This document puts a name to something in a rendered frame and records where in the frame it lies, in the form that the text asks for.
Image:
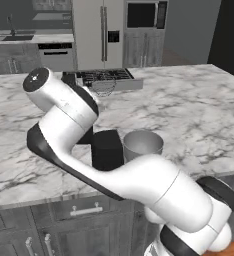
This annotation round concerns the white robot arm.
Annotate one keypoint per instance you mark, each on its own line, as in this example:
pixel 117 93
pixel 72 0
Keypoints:
pixel 145 183

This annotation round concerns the grey metal mixer bowl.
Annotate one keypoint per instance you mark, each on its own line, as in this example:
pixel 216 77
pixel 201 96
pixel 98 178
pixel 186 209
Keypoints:
pixel 142 145

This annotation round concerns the black hob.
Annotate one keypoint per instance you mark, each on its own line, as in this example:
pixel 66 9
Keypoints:
pixel 122 78

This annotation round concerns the white dishwasher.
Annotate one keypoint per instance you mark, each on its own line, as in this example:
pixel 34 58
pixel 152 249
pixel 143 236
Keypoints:
pixel 57 58

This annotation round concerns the grey drawer front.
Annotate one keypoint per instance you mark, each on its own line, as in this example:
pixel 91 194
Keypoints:
pixel 60 206
pixel 9 218

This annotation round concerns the white fridge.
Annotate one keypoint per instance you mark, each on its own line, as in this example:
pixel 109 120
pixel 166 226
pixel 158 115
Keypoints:
pixel 89 33

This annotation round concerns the grey cupboard door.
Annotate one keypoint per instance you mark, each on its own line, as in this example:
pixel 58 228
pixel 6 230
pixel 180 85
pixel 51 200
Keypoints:
pixel 7 243
pixel 89 238

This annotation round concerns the black microwave oven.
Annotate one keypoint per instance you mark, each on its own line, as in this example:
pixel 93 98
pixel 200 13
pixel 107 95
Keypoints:
pixel 142 15

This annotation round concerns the grey base cupboards run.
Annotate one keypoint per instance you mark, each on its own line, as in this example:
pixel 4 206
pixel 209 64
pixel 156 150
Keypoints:
pixel 9 60

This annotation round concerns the dark sink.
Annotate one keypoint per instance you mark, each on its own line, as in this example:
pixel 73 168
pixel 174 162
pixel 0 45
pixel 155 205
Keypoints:
pixel 18 37

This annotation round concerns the dark tap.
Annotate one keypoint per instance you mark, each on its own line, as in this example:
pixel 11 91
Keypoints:
pixel 11 25

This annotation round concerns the grey wall cupboards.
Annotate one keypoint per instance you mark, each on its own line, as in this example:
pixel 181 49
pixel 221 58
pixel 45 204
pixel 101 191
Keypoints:
pixel 52 4

